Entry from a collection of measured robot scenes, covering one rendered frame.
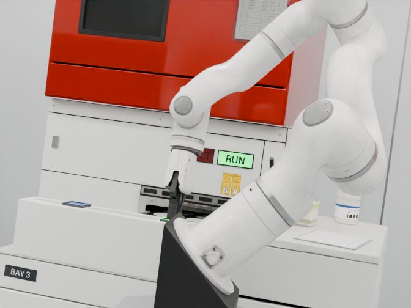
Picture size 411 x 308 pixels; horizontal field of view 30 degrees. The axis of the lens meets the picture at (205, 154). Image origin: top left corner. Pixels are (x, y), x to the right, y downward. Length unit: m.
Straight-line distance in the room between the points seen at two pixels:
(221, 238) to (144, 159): 1.03
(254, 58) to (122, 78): 0.72
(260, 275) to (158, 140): 0.84
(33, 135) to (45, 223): 2.41
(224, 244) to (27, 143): 2.94
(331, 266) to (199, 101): 0.48
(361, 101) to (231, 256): 0.42
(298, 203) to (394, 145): 2.36
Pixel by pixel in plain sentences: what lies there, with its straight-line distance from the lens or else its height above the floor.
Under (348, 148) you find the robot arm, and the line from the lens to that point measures 1.49.
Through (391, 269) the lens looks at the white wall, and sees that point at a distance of 3.91.
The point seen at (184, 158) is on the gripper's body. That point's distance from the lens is 1.85.
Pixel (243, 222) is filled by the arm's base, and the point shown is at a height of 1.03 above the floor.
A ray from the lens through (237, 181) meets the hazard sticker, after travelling 2.43.
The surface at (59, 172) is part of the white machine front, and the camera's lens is 2.64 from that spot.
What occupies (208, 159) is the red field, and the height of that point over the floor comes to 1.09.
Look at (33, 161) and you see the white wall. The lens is 4.35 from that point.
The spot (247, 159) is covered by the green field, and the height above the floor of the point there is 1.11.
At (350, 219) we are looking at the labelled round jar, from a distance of 2.26.
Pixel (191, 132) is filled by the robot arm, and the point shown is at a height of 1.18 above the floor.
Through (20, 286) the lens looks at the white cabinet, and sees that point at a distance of 2.02.
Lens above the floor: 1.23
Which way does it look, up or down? 3 degrees down
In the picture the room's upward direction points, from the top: 7 degrees clockwise
